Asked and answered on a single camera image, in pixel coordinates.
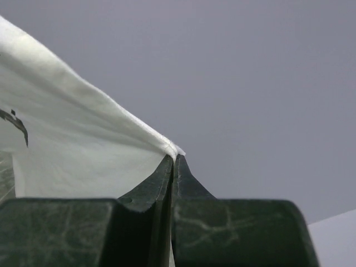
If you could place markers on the white garment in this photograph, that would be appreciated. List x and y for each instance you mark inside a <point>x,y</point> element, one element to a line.
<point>66,137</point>

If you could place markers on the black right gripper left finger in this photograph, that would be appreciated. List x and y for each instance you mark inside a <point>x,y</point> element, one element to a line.
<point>133,230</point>

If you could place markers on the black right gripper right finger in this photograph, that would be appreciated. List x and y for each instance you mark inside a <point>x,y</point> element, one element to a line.
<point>208,231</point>

